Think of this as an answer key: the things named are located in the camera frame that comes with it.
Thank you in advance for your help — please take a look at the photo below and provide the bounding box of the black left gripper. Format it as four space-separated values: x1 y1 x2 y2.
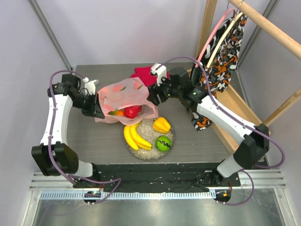
72 92 105 119

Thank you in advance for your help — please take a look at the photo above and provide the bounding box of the pink plastic bag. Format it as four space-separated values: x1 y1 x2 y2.
95 78 158 126

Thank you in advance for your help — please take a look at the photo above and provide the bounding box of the yellow fake bell pepper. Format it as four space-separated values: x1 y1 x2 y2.
153 117 171 134

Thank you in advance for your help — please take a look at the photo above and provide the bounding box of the yellow fake banana bunch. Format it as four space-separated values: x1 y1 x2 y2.
123 122 152 151

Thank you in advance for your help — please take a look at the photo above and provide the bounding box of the green fake watermelon ball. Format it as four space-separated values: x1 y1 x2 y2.
155 135 172 152

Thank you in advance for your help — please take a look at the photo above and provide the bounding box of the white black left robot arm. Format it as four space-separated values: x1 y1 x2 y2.
31 70 104 188

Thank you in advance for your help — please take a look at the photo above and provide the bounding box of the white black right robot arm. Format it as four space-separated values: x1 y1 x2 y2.
148 64 269 186

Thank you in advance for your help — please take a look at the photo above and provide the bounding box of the orange fake tangerine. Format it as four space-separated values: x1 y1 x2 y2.
117 110 124 116

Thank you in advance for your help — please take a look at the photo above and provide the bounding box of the green orange fake mango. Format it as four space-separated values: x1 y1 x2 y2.
108 110 118 116

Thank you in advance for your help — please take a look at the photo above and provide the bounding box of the red fake dragon fruit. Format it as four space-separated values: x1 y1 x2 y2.
123 105 142 119

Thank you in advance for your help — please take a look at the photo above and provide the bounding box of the red folded cloth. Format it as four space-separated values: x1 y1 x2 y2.
129 66 157 87

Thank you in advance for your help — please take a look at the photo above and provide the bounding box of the round plate of rice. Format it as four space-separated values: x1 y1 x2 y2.
125 118 175 161

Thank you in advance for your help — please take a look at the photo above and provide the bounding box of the black white striped garment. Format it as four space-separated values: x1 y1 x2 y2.
190 65 203 87

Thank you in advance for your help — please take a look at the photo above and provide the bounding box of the patterned orange black garment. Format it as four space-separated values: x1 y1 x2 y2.
190 14 248 132

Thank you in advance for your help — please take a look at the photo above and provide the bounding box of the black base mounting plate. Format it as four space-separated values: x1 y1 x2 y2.
74 162 241 193

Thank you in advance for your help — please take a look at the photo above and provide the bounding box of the pink clothes hanger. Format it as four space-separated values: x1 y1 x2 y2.
196 1 236 62

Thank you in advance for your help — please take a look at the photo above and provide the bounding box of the cream clothes hanger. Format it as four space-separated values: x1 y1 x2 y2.
206 12 243 68

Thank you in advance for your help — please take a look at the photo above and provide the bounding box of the wooden clothes rack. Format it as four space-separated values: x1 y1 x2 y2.
197 0 301 154

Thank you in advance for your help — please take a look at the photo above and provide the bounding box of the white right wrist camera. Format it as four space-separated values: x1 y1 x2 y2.
150 63 167 87

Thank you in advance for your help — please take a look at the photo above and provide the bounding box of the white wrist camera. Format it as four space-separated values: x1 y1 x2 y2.
150 63 167 87
83 77 99 95

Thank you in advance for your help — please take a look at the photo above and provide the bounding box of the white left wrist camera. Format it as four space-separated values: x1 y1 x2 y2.
83 77 99 95

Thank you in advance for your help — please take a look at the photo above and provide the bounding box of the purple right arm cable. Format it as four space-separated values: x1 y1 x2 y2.
164 56 285 205

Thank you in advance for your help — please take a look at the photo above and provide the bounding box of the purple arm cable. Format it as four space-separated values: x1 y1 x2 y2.
164 56 285 205
48 70 122 204

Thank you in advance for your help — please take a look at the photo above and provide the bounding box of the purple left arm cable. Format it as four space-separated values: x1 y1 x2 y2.
48 70 122 204

